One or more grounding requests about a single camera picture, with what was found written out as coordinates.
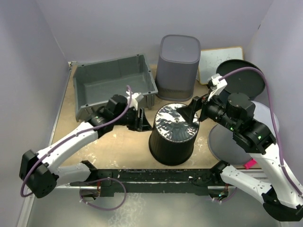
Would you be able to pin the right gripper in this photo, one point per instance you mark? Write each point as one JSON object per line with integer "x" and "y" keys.
{"x": 188, "y": 111}

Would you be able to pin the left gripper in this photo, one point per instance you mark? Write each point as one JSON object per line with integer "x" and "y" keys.
{"x": 140, "y": 123}

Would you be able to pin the black ribbed round bin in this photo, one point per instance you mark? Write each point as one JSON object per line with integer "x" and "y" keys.
{"x": 172, "y": 139}

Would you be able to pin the grey mesh square bin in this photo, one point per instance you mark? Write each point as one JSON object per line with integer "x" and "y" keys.
{"x": 177, "y": 67}

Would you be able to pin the light grey round bin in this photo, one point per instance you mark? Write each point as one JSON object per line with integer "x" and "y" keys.
{"x": 224, "y": 148}

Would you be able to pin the dark blue round bin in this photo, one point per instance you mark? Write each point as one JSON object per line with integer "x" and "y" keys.
{"x": 247, "y": 82}

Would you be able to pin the grey plastic tray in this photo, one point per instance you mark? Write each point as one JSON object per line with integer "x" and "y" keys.
{"x": 94, "y": 83}

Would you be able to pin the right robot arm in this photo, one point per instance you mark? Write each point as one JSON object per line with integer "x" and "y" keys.
{"x": 279, "y": 197}

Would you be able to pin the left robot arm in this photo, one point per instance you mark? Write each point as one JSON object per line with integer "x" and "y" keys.
{"x": 41, "y": 171}

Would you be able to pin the pink plastic clip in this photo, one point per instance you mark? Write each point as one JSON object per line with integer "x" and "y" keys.
{"x": 250, "y": 164}

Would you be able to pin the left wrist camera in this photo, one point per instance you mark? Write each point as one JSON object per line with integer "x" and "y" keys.
{"x": 133, "y": 100}

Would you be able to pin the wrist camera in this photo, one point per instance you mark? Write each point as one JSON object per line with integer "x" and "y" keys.
{"x": 216, "y": 85}
{"x": 133, "y": 100}

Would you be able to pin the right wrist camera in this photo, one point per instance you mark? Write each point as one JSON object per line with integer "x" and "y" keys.
{"x": 216, "y": 85}

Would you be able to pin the small whiteboard yellow frame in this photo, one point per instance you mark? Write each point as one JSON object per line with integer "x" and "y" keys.
{"x": 210, "y": 59}

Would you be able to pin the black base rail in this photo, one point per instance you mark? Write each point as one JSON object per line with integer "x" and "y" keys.
{"x": 194, "y": 181}

